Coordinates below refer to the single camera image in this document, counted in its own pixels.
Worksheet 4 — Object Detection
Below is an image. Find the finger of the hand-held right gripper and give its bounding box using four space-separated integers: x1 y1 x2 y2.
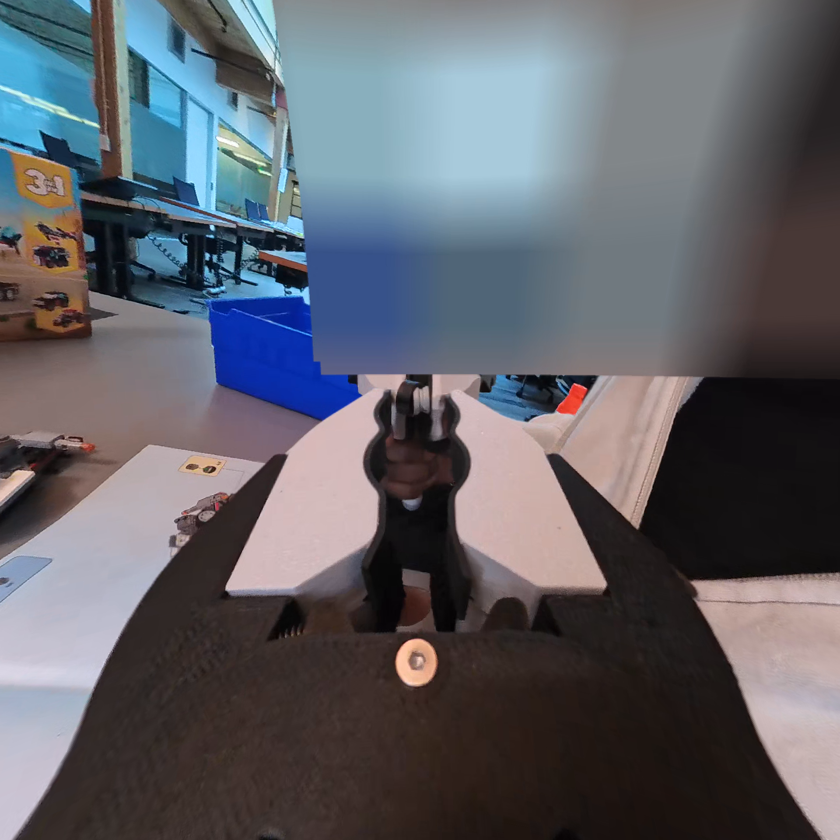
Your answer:
357 374 409 429
427 374 484 442

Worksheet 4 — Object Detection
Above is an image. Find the lego set cardboard box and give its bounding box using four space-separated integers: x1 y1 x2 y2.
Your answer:
0 147 93 343

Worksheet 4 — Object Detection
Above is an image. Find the blue plastic bin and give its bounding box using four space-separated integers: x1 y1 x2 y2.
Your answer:
208 295 362 421

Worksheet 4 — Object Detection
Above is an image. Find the orange top office desk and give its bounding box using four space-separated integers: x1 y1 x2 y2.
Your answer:
256 248 309 291

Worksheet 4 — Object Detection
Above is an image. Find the person's right hand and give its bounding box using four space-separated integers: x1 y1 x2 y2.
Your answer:
383 436 455 505

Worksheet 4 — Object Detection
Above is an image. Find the person's black shirt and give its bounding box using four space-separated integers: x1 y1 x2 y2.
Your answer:
639 377 840 582

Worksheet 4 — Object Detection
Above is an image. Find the long office desk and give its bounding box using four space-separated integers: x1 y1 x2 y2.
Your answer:
79 176 306 298

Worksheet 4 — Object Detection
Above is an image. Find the partly built lego vehicle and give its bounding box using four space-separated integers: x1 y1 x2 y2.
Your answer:
0 430 97 514

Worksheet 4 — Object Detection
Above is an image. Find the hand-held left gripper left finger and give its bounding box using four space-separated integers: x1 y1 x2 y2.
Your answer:
225 388 405 632

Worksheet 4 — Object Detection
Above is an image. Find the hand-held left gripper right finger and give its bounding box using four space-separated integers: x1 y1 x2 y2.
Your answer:
430 390 609 632

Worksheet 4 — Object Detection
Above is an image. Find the lego instruction booklet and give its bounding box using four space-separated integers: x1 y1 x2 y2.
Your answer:
0 444 265 837

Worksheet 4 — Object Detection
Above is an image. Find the black computer monitor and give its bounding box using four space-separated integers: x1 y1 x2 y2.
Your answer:
39 130 81 169

